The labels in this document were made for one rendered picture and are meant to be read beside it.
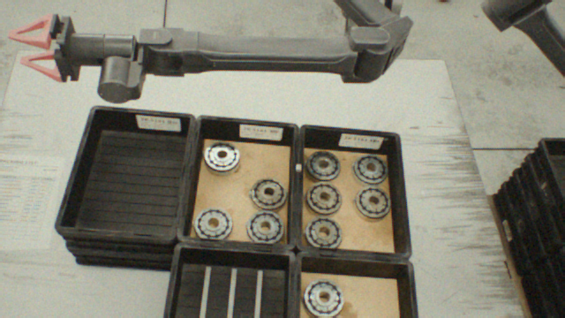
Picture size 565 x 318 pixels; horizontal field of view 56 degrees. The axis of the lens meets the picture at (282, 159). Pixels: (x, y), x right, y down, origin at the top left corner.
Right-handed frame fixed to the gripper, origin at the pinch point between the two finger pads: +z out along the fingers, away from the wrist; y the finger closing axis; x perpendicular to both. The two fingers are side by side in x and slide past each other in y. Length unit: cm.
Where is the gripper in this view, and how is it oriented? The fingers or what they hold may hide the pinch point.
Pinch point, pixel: (19, 48)
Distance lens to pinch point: 104.3
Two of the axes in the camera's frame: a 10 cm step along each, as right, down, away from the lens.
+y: -0.9, 5.3, 8.4
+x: -0.5, -8.5, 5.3
